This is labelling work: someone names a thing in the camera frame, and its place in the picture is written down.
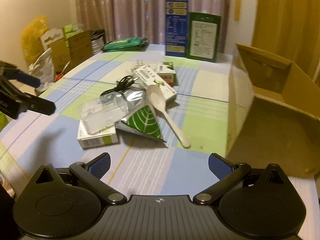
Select white green medicine box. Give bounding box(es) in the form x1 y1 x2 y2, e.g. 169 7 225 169
77 120 118 149

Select clear bagged metal rack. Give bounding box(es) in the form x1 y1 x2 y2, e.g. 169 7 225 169
78 92 129 134

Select green leaf pattern packet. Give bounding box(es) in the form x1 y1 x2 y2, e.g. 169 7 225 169
115 103 164 142

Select silver foil pouch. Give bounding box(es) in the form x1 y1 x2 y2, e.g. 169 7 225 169
119 87 146 112

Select black cable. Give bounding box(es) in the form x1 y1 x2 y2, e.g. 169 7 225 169
100 75 139 98

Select white plastic spoon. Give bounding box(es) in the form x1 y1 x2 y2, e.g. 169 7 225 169
146 85 191 148

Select long white ointment box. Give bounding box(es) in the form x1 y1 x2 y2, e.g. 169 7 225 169
133 65 177 103

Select green white spray box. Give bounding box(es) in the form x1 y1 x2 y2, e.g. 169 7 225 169
155 61 177 87

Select white plug adapter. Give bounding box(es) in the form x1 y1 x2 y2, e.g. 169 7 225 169
130 59 145 74

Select crumpled clear plastic bag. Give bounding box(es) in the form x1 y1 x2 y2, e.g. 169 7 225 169
28 48 55 94

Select yellow plastic bag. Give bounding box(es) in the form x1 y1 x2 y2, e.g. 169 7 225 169
21 15 49 66

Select stacked cardboard boxes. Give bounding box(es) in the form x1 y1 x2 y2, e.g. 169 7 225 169
40 23 106 74

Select open cardboard box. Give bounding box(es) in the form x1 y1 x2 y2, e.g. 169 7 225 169
226 44 319 178

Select checkered tablecloth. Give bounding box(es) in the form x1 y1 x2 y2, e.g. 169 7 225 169
1 44 319 239

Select green wet wipes pack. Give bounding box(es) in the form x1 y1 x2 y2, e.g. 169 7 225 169
101 37 149 53

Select pink curtain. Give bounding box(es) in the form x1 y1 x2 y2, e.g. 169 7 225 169
75 0 230 52

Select green milk carton box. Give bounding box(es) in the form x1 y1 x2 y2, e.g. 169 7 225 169
187 12 221 62

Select wooden door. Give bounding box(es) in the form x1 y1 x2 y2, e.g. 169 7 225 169
252 0 319 79

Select blue milk carton box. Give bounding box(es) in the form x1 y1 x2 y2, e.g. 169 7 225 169
165 0 189 57

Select yellow wall strip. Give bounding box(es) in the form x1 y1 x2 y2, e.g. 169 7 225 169
234 0 242 22

